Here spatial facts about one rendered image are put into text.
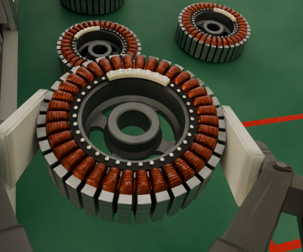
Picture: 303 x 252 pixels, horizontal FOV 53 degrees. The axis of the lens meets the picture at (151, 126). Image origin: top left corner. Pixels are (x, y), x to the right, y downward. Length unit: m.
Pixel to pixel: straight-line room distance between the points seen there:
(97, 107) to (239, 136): 0.10
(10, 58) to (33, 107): 0.30
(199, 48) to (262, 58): 0.11
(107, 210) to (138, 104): 0.07
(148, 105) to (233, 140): 0.07
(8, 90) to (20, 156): 0.27
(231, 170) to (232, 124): 0.03
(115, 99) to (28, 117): 0.07
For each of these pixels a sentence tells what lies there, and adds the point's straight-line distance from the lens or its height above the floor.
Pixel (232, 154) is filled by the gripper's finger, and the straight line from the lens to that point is 0.17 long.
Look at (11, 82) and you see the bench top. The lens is 0.44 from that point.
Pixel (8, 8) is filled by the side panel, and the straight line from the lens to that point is 0.50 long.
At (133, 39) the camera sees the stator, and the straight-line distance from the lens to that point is 0.43.
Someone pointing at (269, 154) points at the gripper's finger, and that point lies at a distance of 0.17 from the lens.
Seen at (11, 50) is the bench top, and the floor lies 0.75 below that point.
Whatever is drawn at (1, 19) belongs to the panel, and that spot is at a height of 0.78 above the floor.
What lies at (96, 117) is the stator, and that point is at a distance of 0.20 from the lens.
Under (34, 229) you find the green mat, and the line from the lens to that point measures 0.33.
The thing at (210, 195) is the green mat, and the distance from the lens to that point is 0.35.
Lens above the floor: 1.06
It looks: 54 degrees down
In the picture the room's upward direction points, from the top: 10 degrees clockwise
